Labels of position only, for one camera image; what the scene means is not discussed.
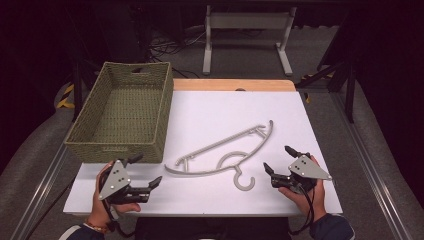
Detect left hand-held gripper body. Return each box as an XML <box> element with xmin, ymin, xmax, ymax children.
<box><xmin>98</xmin><ymin>158</ymin><xmax>151</xmax><ymax>205</ymax></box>

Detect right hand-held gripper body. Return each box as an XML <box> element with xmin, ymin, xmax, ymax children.
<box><xmin>270</xmin><ymin>152</ymin><xmax>333</xmax><ymax>195</ymax></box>

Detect green woven basket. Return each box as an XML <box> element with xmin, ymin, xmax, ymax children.
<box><xmin>63</xmin><ymin>61</ymin><xmax>175</xmax><ymax>165</ymax></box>

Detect grey plastic clothes hanger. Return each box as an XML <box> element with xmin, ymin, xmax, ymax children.
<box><xmin>164</xmin><ymin>119</ymin><xmax>275</xmax><ymax>192</ymax></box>

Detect person's right hand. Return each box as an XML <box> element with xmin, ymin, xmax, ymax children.
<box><xmin>277</xmin><ymin>156</ymin><xmax>331</xmax><ymax>223</ymax></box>

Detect person's left hand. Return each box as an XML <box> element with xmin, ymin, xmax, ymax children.
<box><xmin>87</xmin><ymin>160</ymin><xmax>142</xmax><ymax>230</ymax></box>

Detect white table board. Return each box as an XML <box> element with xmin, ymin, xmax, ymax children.
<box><xmin>63</xmin><ymin>90</ymin><xmax>344</xmax><ymax>218</ymax></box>

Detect black metal stand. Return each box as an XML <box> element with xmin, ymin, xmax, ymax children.
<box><xmin>294</xmin><ymin>56</ymin><xmax>356</xmax><ymax>125</ymax></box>

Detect yellow black floor tape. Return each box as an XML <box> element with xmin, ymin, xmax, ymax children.
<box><xmin>55</xmin><ymin>83</ymin><xmax>76</xmax><ymax>110</ymax></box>

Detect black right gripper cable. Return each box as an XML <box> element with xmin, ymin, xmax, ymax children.
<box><xmin>289</xmin><ymin>185</ymin><xmax>317</xmax><ymax>236</ymax></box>

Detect beaded bracelet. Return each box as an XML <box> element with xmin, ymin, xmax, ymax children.
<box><xmin>84</xmin><ymin>219</ymin><xmax>110</xmax><ymax>235</ymax></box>

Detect metal floor rail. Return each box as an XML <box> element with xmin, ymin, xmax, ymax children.
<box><xmin>329</xmin><ymin>89</ymin><xmax>412</xmax><ymax>240</ymax></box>
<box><xmin>9</xmin><ymin>143</ymin><xmax>72</xmax><ymax>240</ymax></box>

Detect black metal post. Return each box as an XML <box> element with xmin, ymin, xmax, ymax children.
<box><xmin>71</xmin><ymin>59</ymin><xmax>85</xmax><ymax>122</ymax></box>

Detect black floor cables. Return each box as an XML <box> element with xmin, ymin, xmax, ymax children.
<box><xmin>146</xmin><ymin>29</ymin><xmax>208</xmax><ymax>80</ymax></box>

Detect white metal stand frame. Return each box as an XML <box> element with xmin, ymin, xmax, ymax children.
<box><xmin>202</xmin><ymin>4</ymin><xmax>298</xmax><ymax>77</ymax></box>

